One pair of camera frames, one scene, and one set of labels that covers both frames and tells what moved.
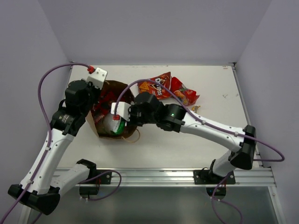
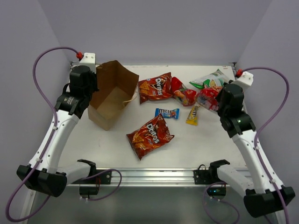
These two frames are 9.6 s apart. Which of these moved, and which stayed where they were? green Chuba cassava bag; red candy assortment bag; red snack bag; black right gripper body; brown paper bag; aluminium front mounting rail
Moved: black right gripper body; red candy assortment bag; brown paper bag; green Chuba cassava bag
Stayed: aluminium front mounting rail; red snack bag
